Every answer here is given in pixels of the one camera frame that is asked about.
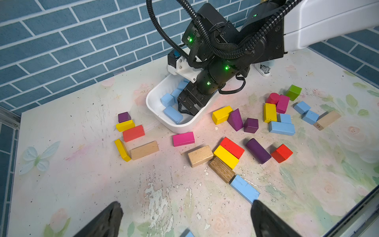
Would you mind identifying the magenta rectangular block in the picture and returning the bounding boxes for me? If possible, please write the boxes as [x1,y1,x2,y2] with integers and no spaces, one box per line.
[172,132,195,147]

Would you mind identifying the red rectangular block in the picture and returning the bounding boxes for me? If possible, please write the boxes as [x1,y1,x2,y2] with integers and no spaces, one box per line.
[122,125,145,142]

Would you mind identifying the green cube block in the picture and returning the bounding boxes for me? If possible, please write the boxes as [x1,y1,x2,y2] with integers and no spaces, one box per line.
[285,85,302,101]

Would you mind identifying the purple cylinder block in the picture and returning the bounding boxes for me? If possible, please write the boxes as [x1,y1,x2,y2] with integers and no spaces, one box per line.
[246,138,271,164]

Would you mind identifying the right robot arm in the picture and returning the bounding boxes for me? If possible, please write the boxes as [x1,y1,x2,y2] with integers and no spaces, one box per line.
[168,1,379,116]

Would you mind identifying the small blue block right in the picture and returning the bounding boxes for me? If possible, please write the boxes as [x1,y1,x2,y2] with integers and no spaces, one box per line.
[278,114,292,124]

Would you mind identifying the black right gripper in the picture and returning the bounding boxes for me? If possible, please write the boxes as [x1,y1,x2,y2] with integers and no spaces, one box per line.
[168,4,250,116]

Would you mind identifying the blue long block right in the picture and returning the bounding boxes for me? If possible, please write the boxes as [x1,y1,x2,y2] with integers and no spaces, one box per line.
[269,121,295,136]

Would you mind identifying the pink cylinder block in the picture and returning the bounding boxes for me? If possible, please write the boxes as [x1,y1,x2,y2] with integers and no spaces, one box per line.
[266,93,280,105]

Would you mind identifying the light blue block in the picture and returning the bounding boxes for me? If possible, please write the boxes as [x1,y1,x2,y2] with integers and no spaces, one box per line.
[163,106,184,124]

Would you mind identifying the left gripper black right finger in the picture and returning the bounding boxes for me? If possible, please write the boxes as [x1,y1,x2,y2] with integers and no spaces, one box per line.
[251,200,301,237]

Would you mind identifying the blue cube right upper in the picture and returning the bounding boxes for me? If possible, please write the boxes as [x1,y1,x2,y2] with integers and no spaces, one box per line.
[293,101,311,115]

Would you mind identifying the blue cube far left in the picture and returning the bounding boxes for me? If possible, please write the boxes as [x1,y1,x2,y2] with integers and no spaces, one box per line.
[180,229,194,237]

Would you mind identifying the blue long block bottom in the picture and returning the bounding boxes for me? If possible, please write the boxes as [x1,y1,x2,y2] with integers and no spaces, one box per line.
[230,175,260,204]

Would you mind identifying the purple wedge block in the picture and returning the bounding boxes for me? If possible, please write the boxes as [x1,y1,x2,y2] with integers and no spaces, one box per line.
[228,109,244,131]

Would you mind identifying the light wood square block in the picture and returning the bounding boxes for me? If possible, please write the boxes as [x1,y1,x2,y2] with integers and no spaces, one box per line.
[188,145,214,167]

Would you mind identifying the long yellow block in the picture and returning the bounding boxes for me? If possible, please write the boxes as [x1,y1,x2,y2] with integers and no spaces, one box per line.
[114,139,131,162]

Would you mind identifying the magenta block right cluster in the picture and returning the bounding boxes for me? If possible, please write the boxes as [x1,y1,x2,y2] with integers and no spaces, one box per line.
[276,95,290,114]

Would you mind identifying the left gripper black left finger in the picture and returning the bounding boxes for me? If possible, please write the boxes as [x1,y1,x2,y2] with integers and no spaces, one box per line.
[74,201,123,237]

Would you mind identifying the red cube block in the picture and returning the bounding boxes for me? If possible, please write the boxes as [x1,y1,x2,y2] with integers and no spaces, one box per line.
[271,144,294,164]

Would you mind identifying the light wood block right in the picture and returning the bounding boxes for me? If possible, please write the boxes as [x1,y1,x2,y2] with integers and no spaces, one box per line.
[313,111,341,130]

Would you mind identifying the small purple cube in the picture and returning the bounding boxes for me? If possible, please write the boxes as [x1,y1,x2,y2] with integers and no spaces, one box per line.
[244,118,259,133]

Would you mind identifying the blue cube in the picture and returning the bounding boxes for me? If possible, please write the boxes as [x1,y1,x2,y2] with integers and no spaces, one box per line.
[180,229,194,237]
[302,110,319,125]
[293,101,311,115]

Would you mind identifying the short yellow block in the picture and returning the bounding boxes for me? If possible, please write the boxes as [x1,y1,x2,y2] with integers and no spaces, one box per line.
[115,120,135,132]

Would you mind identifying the natural wood plank block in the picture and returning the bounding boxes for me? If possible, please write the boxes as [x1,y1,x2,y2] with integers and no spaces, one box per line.
[130,141,159,160]

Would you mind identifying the blue cube right lower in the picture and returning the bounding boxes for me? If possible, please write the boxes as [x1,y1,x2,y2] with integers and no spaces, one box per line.
[302,110,319,125]

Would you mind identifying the yellow block right cluster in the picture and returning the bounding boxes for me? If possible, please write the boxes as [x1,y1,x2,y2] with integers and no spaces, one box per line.
[264,103,277,123]

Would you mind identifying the yellow block near tub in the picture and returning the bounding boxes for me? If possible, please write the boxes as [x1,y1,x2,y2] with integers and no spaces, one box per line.
[212,106,233,125]

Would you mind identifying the white plastic tub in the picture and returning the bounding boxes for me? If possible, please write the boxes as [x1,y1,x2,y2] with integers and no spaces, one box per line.
[145,73,220,134]

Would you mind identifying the dark wood block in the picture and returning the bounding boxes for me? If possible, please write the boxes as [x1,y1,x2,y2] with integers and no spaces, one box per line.
[209,157,235,183]

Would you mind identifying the purple cube block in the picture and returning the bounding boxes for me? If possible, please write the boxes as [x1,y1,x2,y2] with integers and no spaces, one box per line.
[118,112,131,123]

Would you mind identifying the blue long block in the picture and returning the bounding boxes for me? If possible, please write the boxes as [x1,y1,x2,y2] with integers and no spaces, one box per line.
[269,121,295,136]
[230,175,260,204]

